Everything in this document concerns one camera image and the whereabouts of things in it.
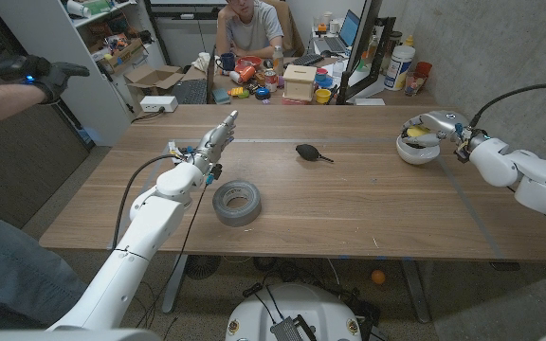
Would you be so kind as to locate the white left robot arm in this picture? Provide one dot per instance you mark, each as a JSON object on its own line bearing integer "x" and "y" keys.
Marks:
{"x": 131, "y": 256}

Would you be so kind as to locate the open laptop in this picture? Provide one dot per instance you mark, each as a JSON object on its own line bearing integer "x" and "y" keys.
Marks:
{"x": 344, "y": 33}

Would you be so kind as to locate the grey duct tape roll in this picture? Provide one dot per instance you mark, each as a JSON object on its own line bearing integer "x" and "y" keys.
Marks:
{"x": 225, "y": 211}

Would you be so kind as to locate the standing person in blue jeans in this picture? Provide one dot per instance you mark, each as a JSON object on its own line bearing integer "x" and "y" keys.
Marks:
{"x": 7, "y": 274}

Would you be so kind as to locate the dark blue mug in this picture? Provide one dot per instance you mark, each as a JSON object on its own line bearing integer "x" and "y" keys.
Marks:
{"x": 228, "y": 61}

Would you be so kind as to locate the white wipes canister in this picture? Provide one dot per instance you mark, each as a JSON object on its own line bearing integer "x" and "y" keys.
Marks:
{"x": 398, "y": 68}

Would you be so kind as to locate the yellow cup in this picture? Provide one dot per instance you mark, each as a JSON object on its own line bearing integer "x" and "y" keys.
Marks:
{"x": 322, "y": 96}

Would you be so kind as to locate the white power strip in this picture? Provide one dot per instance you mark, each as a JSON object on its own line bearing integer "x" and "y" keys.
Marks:
{"x": 158, "y": 104}

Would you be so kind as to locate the grey table leg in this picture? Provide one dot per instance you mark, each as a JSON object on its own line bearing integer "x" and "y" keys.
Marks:
{"x": 174, "y": 284}
{"x": 415, "y": 289}

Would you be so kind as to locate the red bowl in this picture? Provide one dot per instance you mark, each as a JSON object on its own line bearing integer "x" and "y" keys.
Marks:
{"x": 250, "y": 60}

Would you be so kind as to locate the white bowl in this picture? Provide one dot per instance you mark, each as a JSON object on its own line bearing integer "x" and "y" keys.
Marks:
{"x": 415, "y": 156}

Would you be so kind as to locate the seated person in grey shirt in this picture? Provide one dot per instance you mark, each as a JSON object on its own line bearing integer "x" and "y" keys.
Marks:
{"x": 256, "y": 30}

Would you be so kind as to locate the clear plastic bottle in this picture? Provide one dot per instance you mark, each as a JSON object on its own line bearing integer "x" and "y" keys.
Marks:
{"x": 278, "y": 59}

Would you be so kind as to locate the clear cup with coloured pieces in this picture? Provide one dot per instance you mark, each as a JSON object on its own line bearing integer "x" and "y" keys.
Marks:
{"x": 414, "y": 84}

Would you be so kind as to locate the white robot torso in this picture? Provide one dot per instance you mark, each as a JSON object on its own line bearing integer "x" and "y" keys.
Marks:
{"x": 296, "y": 308}

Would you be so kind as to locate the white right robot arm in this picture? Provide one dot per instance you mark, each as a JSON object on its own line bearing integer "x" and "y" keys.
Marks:
{"x": 533, "y": 180}

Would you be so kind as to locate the white shelf unit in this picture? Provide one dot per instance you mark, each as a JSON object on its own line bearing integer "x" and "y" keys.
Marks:
{"x": 55, "y": 28}

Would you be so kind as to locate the black keyboard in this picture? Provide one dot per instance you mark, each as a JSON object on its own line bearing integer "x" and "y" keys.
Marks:
{"x": 307, "y": 59}

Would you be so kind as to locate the small wooden box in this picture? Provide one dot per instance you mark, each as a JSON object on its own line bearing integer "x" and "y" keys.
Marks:
{"x": 299, "y": 80}

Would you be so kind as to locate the open cardboard box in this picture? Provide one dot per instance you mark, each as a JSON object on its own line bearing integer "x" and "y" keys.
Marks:
{"x": 152, "y": 78}

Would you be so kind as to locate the yellow button with black base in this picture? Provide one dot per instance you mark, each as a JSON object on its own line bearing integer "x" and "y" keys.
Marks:
{"x": 416, "y": 131}

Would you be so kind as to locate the orange plastic toy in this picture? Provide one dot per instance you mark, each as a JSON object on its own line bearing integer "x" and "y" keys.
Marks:
{"x": 247, "y": 74}

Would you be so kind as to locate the black monitor on stand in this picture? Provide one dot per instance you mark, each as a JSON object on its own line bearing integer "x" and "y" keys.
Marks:
{"x": 365, "y": 28}

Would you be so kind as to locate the yellow squeeze bottle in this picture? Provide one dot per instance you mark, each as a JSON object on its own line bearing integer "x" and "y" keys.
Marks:
{"x": 409, "y": 41}

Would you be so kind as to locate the black rubber bulb pipette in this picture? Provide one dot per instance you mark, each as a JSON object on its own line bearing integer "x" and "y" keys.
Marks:
{"x": 307, "y": 152}

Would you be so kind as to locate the printed tin can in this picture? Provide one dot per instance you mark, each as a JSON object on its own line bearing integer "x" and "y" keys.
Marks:
{"x": 271, "y": 80}

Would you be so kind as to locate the red cup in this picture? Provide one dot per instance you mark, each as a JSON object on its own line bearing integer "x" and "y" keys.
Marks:
{"x": 424, "y": 68}

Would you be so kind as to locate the black and white glove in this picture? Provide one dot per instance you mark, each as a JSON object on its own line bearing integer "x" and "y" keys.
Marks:
{"x": 50, "y": 78}

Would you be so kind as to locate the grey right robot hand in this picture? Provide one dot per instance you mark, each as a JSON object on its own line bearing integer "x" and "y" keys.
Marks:
{"x": 443, "y": 123}

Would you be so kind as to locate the brown chair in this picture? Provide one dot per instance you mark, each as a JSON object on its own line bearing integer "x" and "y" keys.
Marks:
{"x": 293, "y": 28}

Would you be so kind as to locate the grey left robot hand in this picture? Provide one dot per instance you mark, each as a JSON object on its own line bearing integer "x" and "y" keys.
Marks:
{"x": 213, "y": 142}

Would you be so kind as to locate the cardboard box with toys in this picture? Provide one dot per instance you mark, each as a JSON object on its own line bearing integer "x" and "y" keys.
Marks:
{"x": 123, "y": 54}

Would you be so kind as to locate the orange ball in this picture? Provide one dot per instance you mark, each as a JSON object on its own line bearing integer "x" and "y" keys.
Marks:
{"x": 378, "y": 277}

